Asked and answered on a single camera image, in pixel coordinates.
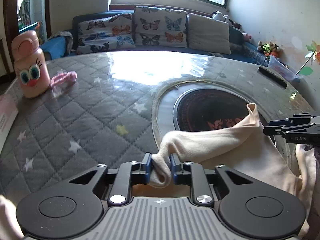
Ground blue blanket on sofa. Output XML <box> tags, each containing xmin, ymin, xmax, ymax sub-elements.
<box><xmin>40</xmin><ymin>31</ymin><xmax>73</xmax><ymax>61</ymax></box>

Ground pink bottle strap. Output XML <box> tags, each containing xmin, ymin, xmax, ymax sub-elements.
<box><xmin>50</xmin><ymin>70</ymin><xmax>78</xmax><ymax>97</ymax></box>

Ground grey quilted table cover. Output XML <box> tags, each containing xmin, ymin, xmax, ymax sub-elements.
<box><xmin>1</xmin><ymin>51</ymin><xmax>312</xmax><ymax>203</ymax></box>

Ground pink cartoon water bottle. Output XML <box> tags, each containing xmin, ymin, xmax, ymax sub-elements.
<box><xmin>11</xmin><ymin>30</ymin><xmax>50</xmax><ymax>98</ymax></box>

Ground dark door frame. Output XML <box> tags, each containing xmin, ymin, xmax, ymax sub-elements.
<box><xmin>1</xmin><ymin>0</ymin><xmax>19</xmax><ymax>73</ymax></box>

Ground clear plastic box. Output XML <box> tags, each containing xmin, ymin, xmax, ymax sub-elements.
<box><xmin>268</xmin><ymin>55</ymin><xmax>302</xmax><ymax>83</ymax></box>

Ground left butterfly cushion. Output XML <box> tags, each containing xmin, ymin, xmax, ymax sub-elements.
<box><xmin>76</xmin><ymin>13</ymin><xmax>136</xmax><ymax>54</ymax></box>

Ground plain beige cushion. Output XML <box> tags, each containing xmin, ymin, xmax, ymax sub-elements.
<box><xmin>187</xmin><ymin>13</ymin><xmax>231</xmax><ymax>55</ymax></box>

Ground black remote control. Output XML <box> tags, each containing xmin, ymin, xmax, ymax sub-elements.
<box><xmin>258</xmin><ymin>66</ymin><xmax>287</xmax><ymax>88</ymax></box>

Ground white plush toy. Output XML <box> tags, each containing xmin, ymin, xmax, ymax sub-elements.
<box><xmin>212</xmin><ymin>11</ymin><xmax>231</xmax><ymax>24</ymax></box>

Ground middle butterfly cushion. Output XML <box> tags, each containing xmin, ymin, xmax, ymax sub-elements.
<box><xmin>133</xmin><ymin>7</ymin><xmax>188</xmax><ymax>48</ymax></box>

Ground cream long-sleeve garment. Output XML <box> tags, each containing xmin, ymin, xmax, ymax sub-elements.
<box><xmin>1</xmin><ymin>103</ymin><xmax>319</xmax><ymax>239</ymax></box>

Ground paper pinwheel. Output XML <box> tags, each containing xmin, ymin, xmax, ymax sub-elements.
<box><xmin>296</xmin><ymin>41</ymin><xmax>320</xmax><ymax>76</ymax></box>

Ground dark blue sofa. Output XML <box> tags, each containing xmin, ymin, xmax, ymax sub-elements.
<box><xmin>39</xmin><ymin>10</ymin><xmax>270</xmax><ymax>67</ymax></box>

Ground butterfly cushion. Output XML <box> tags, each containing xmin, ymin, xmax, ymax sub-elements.
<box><xmin>133</xmin><ymin>7</ymin><xmax>188</xmax><ymax>48</ymax></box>
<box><xmin>76</xmin><ymin>13</ymin><xmax>136</xmax><ymax>54</ymax></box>

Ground colourful plush toys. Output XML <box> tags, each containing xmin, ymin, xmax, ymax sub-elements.
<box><xmin>257</xmin><ymin>41</ymin><xmax>281</xmax><ymax>57</ymax></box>

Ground tissue pack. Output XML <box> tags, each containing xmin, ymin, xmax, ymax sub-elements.
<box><xmin>0</xmin><ymin>93</ymin><xmax>18</xmax><ymax>151</ymax></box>

